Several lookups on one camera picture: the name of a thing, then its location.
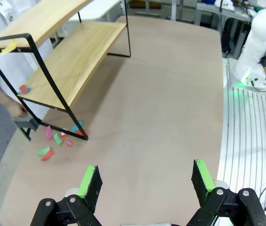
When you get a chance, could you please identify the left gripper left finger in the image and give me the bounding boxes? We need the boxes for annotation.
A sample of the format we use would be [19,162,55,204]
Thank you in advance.
[30,165,104,226]

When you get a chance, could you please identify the yellow paper scrap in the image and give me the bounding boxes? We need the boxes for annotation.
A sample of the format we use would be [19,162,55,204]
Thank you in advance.
[0,39,18,57]

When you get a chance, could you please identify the green paper scrap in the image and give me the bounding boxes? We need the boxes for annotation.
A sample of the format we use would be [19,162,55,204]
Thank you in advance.
[53,132,63,145]
[36,146,51,157]

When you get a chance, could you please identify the person's right hand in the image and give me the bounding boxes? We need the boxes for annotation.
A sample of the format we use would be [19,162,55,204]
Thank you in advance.
[7,102,29,118]

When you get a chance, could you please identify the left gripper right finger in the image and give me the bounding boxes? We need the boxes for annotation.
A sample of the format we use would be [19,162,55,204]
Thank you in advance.
[185,159,266,226]

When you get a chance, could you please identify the white name tag on lanyard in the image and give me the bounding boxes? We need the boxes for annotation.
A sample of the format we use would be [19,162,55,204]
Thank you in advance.
[0,0,15,22]

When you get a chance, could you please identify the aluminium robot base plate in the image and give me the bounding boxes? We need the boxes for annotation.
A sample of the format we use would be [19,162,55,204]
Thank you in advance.
[217,57,266,226]

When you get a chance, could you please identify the grey metal rack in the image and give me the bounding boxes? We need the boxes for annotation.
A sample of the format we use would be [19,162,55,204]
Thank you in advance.
[193,0,253,59]

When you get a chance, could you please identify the dark grey plastic stool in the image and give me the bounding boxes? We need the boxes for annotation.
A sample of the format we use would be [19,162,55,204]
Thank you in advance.
[12,116,40,142]

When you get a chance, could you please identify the large white table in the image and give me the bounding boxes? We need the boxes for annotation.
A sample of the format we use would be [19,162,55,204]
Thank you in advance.
[68,0,121,23]

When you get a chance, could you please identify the two-tier wooden shelf black frame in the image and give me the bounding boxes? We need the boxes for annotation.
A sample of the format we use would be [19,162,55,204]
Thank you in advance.
[0,0,132,141]

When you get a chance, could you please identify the magenta paper scrap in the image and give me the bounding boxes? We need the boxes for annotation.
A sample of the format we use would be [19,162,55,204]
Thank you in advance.
[46,125,54,141]

